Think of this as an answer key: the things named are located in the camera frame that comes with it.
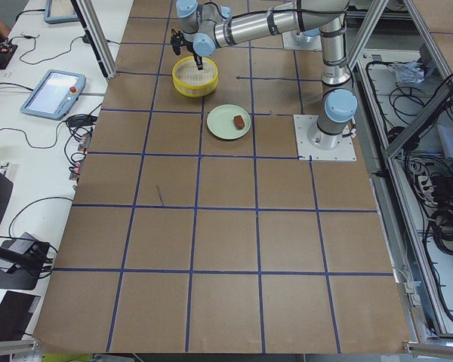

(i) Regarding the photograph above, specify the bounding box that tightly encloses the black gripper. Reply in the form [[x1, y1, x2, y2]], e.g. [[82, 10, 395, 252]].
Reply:
[[170, 29, 204, 70]]

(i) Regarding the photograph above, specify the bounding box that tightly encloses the brown bun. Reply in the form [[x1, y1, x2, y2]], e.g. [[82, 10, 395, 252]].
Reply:
[[233, 115, 245, 130]]

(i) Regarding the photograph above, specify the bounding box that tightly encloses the middle yellow steamer basket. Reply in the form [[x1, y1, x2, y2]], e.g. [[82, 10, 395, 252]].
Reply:
[[171, 56, 219, 98]]

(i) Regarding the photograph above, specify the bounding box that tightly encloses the light green plate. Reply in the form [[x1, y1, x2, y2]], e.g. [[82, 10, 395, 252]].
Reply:
[[207, 104, 251, 140]]

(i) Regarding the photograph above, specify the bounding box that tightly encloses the blue teach pendant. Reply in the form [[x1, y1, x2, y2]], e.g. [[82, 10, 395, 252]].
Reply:
[[44, 0, 79, 24], [20, 69, 86, 121]]

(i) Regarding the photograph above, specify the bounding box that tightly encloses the black monitor stand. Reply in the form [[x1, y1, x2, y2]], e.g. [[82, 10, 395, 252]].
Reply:
[[0, 233, 51, 290]]

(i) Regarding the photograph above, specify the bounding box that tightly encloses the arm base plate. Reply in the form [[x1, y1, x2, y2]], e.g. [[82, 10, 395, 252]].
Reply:
[[282, 31, 322, 52], [293, 115, 357, 162]]

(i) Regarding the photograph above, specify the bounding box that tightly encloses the aluminium frame post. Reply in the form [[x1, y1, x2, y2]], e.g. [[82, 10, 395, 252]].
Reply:
[[71, 0, 117, 79]]

